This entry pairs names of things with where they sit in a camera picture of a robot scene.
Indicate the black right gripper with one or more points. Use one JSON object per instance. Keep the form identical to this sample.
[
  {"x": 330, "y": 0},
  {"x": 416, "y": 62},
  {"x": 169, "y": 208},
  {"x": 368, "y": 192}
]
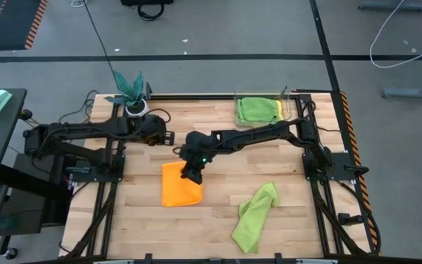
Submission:
[{"x": 196, "y": 146}]

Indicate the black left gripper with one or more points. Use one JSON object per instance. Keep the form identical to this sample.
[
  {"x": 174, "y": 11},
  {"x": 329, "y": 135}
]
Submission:
[{"x": 152, "y": 130}]

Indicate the orange microfiber towel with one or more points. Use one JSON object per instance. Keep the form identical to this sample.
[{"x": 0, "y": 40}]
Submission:
[{"x": 178, "y": 190}]

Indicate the lime green microfiber towel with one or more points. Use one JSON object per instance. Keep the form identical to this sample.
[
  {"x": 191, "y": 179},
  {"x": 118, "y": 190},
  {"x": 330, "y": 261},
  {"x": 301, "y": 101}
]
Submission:
[{"x": 251, "y": 220}]

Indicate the dark green microfiber towel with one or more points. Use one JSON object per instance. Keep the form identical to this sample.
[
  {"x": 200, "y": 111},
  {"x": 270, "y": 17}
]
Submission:
[{"x": 258, "y": 109}]

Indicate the yellow microfiber towel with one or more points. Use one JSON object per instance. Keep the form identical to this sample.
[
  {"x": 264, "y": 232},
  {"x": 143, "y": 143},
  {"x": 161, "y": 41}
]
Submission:
[{"x": 280, "y": 110}]

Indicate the clear plastic bin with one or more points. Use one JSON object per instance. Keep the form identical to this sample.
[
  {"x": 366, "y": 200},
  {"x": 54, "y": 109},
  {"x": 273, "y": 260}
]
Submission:
[{"x": 287, "y": 106}]

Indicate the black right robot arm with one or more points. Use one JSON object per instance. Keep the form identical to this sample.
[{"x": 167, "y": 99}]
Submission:
[{"x": 255, "y": 135}]

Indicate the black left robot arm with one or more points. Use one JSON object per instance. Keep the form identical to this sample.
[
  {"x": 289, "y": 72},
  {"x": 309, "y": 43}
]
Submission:
[{"x": 79, "y": 130}]

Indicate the green plant in white pot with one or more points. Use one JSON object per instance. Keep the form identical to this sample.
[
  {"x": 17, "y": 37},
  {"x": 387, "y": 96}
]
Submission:
[{"x": 134, "y": 93}]

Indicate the black floor box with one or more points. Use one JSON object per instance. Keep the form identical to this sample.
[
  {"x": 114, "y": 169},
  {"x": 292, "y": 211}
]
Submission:
[{"x": 147, "y": 1}]

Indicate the black computer cabinet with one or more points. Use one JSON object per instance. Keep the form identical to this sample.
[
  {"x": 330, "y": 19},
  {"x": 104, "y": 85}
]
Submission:
[{"x": 39, "y": 190}]

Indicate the black desk knob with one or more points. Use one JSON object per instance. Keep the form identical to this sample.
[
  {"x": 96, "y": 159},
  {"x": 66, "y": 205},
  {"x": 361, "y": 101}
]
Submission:
[{"x": 25, "y": 114}]

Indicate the orange black hazard strip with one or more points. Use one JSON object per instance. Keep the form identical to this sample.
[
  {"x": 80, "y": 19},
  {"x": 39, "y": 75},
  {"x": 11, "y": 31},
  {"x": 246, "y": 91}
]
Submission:
[{"x": 364, "y": 194}]

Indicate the black mat with orange stripes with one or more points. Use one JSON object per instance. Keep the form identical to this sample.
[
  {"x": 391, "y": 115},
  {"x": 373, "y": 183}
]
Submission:
[{"x": 13, "y": 22}]

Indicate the black caster wheel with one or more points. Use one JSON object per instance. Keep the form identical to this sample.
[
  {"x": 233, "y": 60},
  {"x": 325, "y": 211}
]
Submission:
[{"x": 11, "y": 253}]

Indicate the grey metal floor bar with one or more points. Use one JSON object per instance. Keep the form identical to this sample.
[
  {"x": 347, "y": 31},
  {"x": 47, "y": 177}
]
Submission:
[
  {"x": 416, "y": 91},
  {"x": 394, "y": 5}
]

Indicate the black table frame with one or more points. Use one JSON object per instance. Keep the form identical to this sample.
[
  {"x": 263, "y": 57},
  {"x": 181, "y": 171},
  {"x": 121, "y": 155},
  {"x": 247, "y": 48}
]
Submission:
[{"x": 196, "y": 97}]

